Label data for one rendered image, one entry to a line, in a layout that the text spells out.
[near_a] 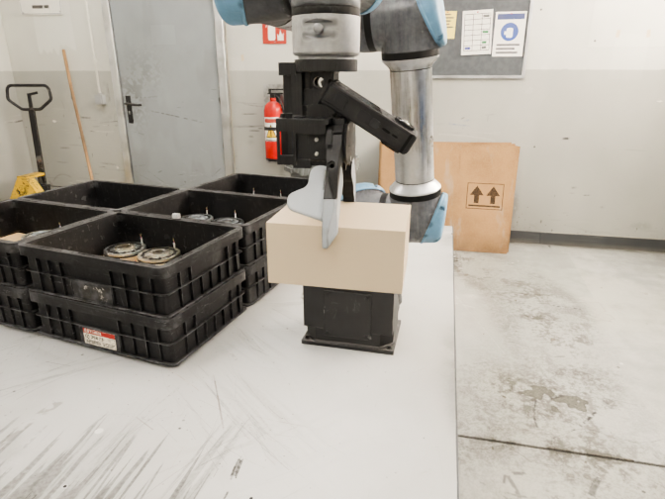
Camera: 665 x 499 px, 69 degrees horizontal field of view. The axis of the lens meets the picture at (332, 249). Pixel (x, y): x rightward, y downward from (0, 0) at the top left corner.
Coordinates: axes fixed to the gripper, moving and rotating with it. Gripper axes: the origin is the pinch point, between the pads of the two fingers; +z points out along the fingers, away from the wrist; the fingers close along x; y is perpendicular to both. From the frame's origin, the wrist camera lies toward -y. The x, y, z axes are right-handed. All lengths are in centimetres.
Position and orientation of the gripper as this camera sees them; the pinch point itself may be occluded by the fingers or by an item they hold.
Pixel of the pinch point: (342, 231)
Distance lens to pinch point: 61.0
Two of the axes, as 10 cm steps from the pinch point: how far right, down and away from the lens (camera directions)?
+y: -9.8, -0.7, 1.8
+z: 0.0, 9.4, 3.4
